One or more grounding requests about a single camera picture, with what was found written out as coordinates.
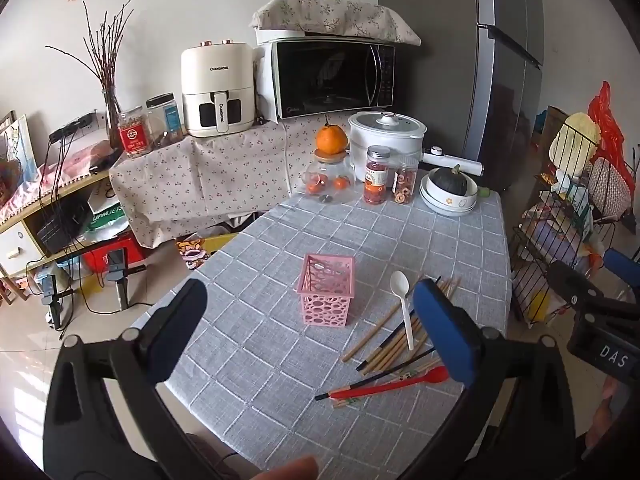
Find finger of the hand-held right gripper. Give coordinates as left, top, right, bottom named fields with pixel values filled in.
left=602, top=249, right=640, bottom=287
left=546, top=261, right=607, bottom=312

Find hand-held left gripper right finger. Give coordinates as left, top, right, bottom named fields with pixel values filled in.
left=395, top=279, right=588, bottom=480

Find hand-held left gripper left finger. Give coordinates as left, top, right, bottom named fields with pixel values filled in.
left=42, top=277, right=226, bottom=480

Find pile of mixed chopsticks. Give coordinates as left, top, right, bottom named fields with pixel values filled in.
left=315, top=275, right=461, bottom=408

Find white plastic spoon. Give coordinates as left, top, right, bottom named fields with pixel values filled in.
left=390, top=271, right=416, bottom=352

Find red plastic spoon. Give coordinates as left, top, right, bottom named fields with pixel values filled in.
left=327, top=366, right=449, bottom=401

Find pink perforated plastic basket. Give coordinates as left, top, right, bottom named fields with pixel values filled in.
left=295, top=254, right=357, bottom=327

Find person's right hand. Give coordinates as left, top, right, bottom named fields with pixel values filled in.
left=592, top=376, right=640, bottom=453

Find person's left hand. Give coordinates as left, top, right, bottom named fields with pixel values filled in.
left=260, top=455, right=319, bottom=480

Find black stand device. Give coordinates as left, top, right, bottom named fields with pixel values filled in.
left=102, top=249, right=146, bottom=311
left=40, top=274, right=76, bottom=331

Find tiger print snack packet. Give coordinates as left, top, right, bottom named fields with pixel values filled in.
left=176, top=239, right=213, bottom=271

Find red box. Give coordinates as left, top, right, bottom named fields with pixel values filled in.
left=82, top=234, right=146, bottom=286

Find grey checked tablecloth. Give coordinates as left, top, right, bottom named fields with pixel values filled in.
left=165, top=187, right=513, bottom=480

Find white shallow dish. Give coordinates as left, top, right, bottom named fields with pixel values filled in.
left=419, top=182, right=476, bottom=217
left=421, top=177, right=478, bottom=213

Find white bowl with flower print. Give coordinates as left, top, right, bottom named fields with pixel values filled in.
left=425, top=167, right=480, bottom=207

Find pale cabbage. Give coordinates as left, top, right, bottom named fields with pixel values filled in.
left=549, top=112, right=602, bottom=166

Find green and white plastic bag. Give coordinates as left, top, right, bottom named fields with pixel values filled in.
left=82, top=180, right=128, bottom=235

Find red plastic bag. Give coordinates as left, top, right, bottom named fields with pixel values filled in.
left=587, top=81, right=633, bottom=201

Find dark green squash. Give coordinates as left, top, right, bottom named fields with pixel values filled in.
left=429, top=164, right=470, bottom=196

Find jar of dried slices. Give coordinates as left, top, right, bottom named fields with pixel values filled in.
left=391, top=155, right=419, bottom=206

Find black box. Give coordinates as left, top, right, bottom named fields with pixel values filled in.
left=35, top=195, right=93, bottom=256

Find cardboard box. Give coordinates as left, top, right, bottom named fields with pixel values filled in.
left=530, top=106, right=568, bottom=161

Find cherry print cloth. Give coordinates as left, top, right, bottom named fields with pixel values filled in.
left=109, top=119, right=361, bottom=250

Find wooden sideboard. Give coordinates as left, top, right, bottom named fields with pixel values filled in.
left=0, top=167, right=126, bottom=306

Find glass jar with wooden lid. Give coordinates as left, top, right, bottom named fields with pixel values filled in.
left=301, top=150, right=357, bottom=206

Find pink cloth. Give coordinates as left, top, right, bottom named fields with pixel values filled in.
left=0, top=140, right=123, bottom=223

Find nut jar with red label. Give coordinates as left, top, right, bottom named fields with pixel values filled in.
left=117, top=106, right=152, bottom=158

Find white electric cooking pot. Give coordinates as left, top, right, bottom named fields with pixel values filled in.
left=348, top=110, right=485, bottom=183

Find black lid jar blue label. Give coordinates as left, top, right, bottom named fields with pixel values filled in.
left=146, top=92, right=185, bottom=150

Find glass vase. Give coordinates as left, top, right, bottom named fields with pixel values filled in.
left=102, top=87, right=123, bottom=150

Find orange fruit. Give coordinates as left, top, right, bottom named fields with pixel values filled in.
left=315, top=116, right=348, bottom=155

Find black power strip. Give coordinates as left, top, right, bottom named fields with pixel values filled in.
left=49, top=114, right=96, bottom=142

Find grey refrigerator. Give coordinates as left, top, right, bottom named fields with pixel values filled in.
left=376, top=0, right=546, bottom=192

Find cream air fryer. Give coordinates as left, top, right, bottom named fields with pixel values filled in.
left=181, top=40, right=255, bottom=137

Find black microwave oven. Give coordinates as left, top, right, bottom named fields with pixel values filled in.
left=256, top=39, right=396, bottom=122

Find bundle of dry branches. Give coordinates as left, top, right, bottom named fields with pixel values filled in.
left=46, top=0, right=136, bottom=106

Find floral cloth cover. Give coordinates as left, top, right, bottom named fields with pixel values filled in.
left=250, top=0, right=422, bottom=47

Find black wire rack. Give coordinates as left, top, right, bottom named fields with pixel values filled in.
left=510, top=105, right=640, bottom=328

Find black hanging cables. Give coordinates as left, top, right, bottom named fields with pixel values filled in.
left=27, top=132, right=101, bottom=331

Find picture frame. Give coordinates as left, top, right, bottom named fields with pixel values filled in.
left=0, top=112, right=38, bottom=186

